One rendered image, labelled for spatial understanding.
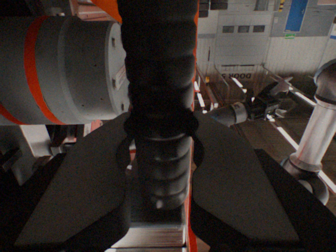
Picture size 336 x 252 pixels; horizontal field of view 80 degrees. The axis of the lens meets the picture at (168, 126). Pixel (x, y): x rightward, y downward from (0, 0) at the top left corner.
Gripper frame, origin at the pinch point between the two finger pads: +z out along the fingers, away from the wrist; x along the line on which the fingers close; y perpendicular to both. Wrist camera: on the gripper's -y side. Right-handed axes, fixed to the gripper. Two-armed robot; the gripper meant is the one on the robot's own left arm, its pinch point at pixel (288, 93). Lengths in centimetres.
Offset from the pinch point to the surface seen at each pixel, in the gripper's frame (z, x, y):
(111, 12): -56, 41, -11
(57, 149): -70, 27, 30
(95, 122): -69, 18, 10
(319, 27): 1019, -410, -1034
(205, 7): 233, -92, -745
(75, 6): -62, 45, 5
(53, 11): -67, 45, 5
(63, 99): -61, 39, 38
